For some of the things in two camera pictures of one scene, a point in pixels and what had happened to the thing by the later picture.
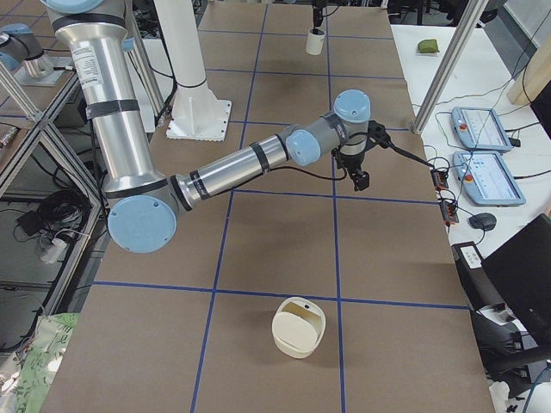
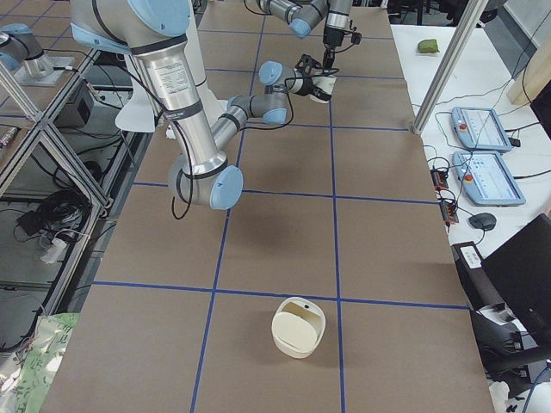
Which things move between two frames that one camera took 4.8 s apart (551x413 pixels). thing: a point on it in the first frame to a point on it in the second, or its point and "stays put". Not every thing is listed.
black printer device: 509,292 stays put
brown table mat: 188,329 stays put
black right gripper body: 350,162 to 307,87
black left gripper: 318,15 to 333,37
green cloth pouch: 428,46 stays put
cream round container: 297,327 stays put
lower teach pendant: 486,180 stays put
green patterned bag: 27,391 stays put
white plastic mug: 315,41 to 326,83
